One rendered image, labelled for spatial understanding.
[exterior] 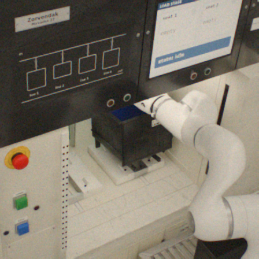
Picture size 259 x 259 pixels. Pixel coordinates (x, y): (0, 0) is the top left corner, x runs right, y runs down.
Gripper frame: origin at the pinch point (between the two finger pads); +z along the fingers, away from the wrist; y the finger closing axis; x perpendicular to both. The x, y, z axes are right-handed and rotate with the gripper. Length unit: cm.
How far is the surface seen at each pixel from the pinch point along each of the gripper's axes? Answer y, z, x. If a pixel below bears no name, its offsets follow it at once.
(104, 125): -10.7, -0.8, -14.1
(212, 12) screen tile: -1, -31, 40
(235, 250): 13, -49, -45
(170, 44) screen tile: -13.7, -30.6, 33.9
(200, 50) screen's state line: -2.8, -30.9, 29.4
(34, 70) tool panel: -51, -30, 37
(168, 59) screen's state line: -13.7, -30.6, 29.5
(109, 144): -10.9, -4.7, -19.8
